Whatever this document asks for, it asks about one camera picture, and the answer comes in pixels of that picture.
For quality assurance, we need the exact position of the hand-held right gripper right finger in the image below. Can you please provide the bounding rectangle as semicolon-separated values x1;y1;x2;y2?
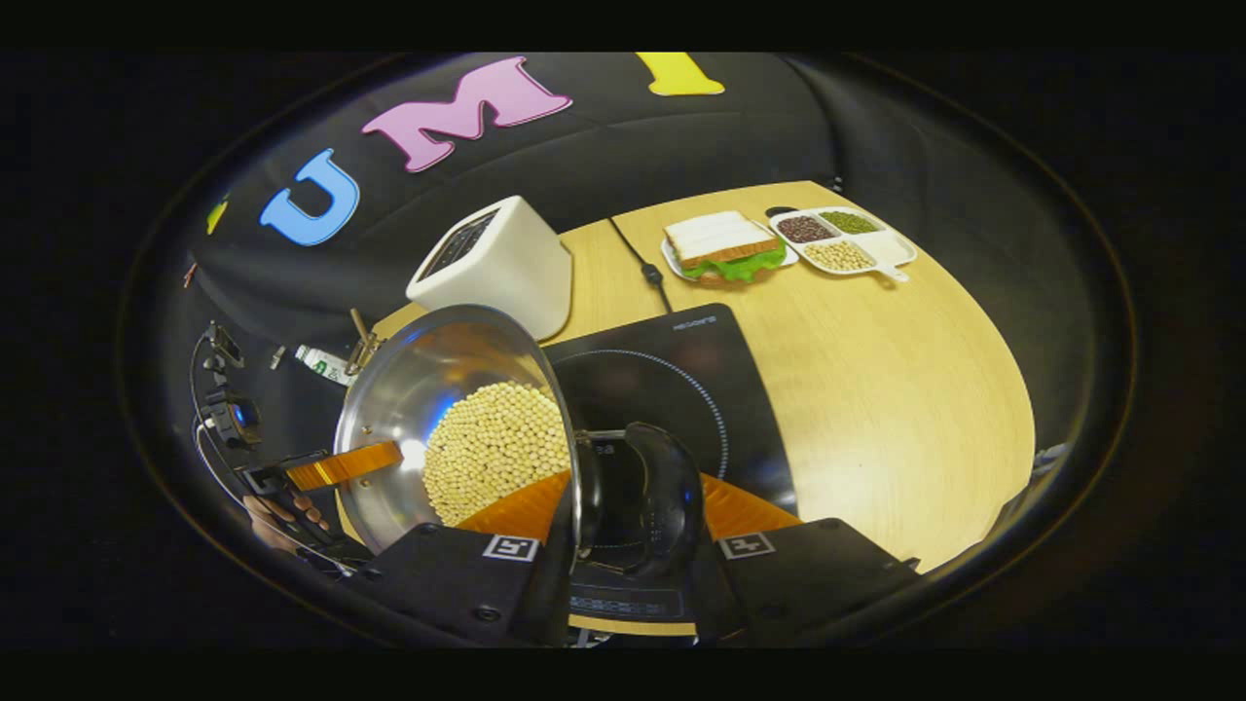
686;472;922;646

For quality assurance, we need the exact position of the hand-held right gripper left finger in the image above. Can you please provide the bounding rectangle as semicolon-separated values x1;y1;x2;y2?
350;470;577;648

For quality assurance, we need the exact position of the steel pot with black handles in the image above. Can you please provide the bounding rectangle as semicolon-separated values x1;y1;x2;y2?
333;304;707;577

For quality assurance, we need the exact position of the pile of soybeans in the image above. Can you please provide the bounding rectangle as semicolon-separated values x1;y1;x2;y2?
421;381;573;527

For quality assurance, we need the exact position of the black induction cooktop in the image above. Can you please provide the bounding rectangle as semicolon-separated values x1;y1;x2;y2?
540;303;801;634

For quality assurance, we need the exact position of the white bottle with green label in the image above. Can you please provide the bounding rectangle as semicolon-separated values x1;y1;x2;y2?
294;345;353;387

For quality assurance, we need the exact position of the clear glass cup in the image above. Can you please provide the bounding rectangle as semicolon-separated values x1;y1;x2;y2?
343;331;385;379

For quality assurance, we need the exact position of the white toaster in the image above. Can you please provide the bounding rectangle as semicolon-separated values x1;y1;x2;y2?
406;196;574;342

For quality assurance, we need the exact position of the white plate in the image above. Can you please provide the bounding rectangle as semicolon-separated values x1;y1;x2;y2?
660;234;801;289

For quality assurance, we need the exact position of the sandwich with lettuce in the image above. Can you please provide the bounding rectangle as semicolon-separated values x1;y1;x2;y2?
664;210;788;285

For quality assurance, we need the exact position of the white divided tray with beans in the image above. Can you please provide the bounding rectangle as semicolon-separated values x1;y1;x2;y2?
768;206;918;284

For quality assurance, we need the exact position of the black backdrop cloth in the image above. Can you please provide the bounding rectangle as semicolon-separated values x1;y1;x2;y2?
146;54;1101;488

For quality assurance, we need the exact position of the black power cable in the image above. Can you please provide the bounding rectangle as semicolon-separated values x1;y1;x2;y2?
608;216;675;314

